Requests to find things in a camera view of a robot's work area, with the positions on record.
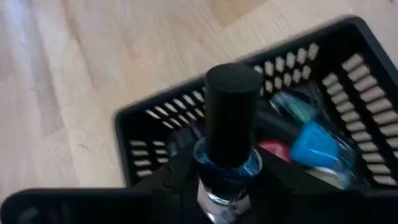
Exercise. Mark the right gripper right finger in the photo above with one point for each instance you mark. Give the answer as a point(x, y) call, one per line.
point(295, 199)

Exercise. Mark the cream nail polish bottle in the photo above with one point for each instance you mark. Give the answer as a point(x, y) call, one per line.
point(326, 177)

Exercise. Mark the black plastic slotted basket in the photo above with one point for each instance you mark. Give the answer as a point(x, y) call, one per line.
point(332, 40)

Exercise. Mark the bright blue nail polish bottle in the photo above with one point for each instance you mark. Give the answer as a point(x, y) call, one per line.
point(314, 144)

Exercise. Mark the pink nail polish bottle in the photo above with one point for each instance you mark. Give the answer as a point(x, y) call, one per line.
point(276, 149)

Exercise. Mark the dark teal nail polish bottle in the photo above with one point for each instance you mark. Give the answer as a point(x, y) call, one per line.
point(231, 109)

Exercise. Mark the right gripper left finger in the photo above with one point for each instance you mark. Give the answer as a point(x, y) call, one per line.
point(174, 193)

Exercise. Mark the light blue nail polish bottle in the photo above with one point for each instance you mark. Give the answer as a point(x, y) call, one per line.
point(292, 107)

